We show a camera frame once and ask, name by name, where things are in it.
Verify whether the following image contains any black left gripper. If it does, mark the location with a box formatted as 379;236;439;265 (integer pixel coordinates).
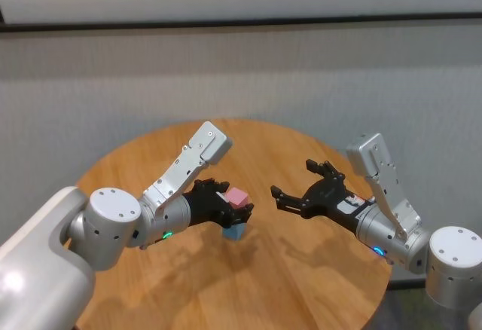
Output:
182;179;255;230

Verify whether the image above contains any black wall rail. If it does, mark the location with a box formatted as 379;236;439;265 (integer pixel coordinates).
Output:
0;12;482;34

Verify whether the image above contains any black floor rail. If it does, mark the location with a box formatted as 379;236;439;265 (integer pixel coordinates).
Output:
387;279;429;290

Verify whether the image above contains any blue cube block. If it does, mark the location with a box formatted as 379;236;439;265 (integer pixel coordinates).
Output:
221;223;248;240

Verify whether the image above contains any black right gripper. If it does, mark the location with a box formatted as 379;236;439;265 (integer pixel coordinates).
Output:
270;159;376;233

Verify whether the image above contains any pink cube block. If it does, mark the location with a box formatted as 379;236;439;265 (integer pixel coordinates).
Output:
224;187;250;209

